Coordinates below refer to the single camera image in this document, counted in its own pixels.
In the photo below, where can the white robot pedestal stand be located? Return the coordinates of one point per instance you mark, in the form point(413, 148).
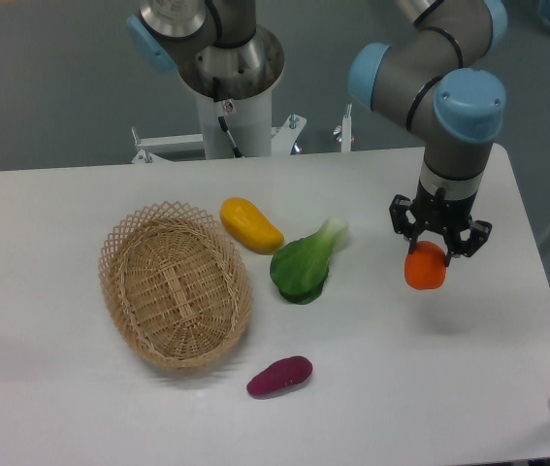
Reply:
point(233, 91)

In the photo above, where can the yellow mango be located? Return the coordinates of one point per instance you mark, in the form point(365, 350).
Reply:
point(248, 225)

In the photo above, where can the green bok choy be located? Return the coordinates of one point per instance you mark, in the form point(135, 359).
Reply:
point(300, 269)

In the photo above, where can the purple sweet potato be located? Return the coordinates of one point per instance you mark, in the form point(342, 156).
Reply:
point(280, 375)

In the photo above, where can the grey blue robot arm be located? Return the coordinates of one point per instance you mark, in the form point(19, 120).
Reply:
point(429, 88)

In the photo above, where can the orange fruit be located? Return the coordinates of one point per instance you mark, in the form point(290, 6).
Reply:
point(425, 268)

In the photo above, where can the woven wicker basket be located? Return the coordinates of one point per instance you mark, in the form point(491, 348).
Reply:
point(175, 286)

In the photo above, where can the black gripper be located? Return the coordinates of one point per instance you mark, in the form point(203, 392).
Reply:
point(433, 212)

